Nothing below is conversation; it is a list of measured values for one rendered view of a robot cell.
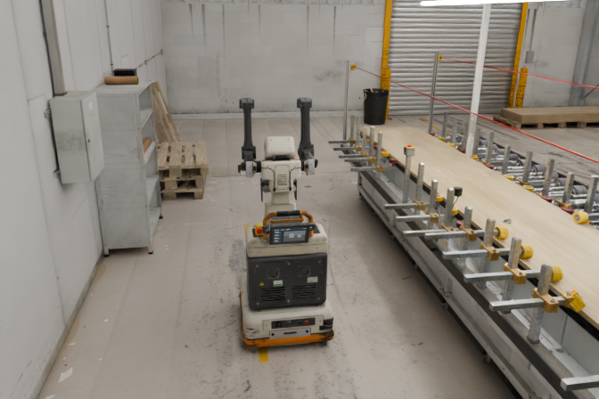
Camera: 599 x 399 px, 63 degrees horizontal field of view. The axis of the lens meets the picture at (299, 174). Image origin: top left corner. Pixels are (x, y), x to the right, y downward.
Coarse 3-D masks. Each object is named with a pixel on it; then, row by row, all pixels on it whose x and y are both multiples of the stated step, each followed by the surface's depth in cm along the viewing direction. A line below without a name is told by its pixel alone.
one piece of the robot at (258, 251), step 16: (256, 224) 312; (320, 224) 340; (256, 240) 315; (320, 240) 321; (256, 256) 317; (272, 256) 320; (288, 256) 322; (304, 256) 323; (320, 256) 325; (256, 272) 320; (272, 272) 322; (288, 272) 324; (304, 272) 327; (320, 272) 328; (256, 288) 324; (272, 288) 327; (288, 288) 328; (304, 288) 331; (320, 288) 332; (256, 304) 328; (272, 304) 330; (288, 304) 332; (304, 304) 334; (320, 304) 339
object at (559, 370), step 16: (368, 176) 487; (384, 192) 440; (400, 208) 401; (416, 224) 369; (432, 240) 343; (464, 272) 301; (464, 288) 296; (480, 288) 282; (480, 304) 278; (496, 320) 262; (512, 320) 254; (512, 336) 248; (528, 336) 238; (528, 352) 236; (544, 352) 230; (544, 368) 224; (560, 368) 220; (560, 384) 213
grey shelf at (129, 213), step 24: (96, 96) 415; (120, 96) 418; (144, 96) 506; (120, 120) 424; (144, 120) 454; (120, 144) 430; (120, 168) 437; (144, 168) 443; (120, 192) 444; (144, 192) 447; (120, 216) 451; (144, 216) 519; (120, 240) 458; (144, 240) 462
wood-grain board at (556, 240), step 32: (384, 128) 591; (416, 128) 593; (416, 160) 462; (448, 160) 463; (480, 192) 379; (512, 192) 380; (480, 224) 321; (512, 224) 322; (544, 224) 322; (576, 224) 323; (544, 256) 279; (576, 256) 279; (576, 288) 247
